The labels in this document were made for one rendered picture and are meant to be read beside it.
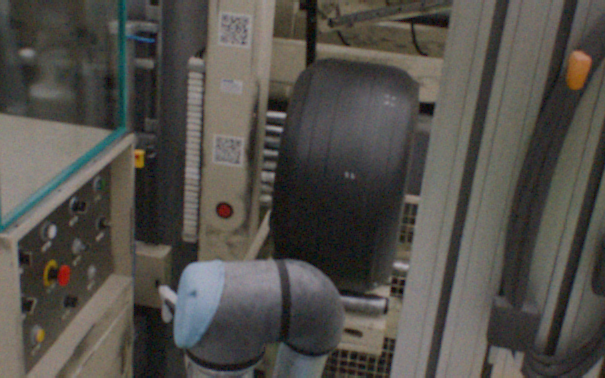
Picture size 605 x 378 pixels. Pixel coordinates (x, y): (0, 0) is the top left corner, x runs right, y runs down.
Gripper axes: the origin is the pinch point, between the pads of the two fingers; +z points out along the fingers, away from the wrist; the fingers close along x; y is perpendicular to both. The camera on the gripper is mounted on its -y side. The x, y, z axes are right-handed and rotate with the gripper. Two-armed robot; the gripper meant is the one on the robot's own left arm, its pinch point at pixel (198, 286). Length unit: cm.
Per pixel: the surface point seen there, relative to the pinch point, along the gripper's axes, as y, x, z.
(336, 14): -49, 35, 67
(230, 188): -7.2, 10.0, 36.4
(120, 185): -5.5, -16.2, 33.9
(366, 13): -51, 42, 63
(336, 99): -38, 26, 21
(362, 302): 9.5, 43.2, 16.0
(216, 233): 5.9, 9.1, 37.5
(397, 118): -37, 38, 15
